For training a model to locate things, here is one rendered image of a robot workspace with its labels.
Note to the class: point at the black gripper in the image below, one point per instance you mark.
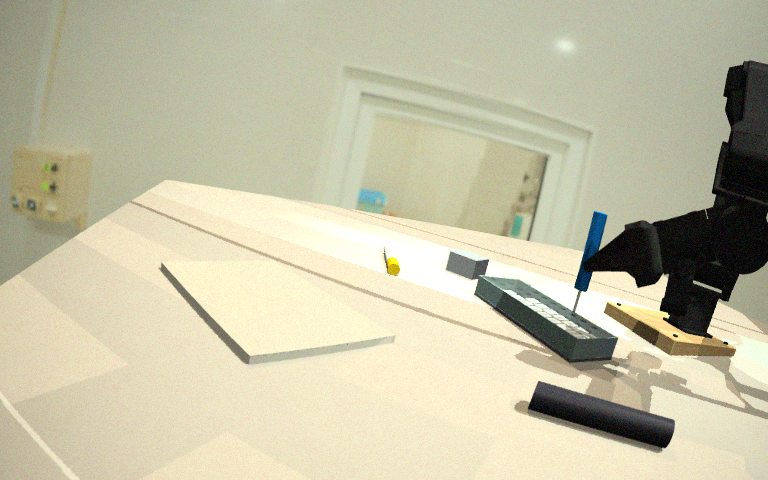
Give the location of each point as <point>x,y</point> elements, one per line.
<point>641,248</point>

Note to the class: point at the grey keyboard with white letter keys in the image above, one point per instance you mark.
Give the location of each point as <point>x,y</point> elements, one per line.
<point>568,334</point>

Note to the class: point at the dark grey cylinder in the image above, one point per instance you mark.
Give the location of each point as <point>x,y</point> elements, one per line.
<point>601,414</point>

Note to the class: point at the grey stylus with yellow cap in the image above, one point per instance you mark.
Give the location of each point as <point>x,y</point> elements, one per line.
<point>391,259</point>

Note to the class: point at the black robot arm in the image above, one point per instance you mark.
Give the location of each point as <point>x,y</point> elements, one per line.
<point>737,220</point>

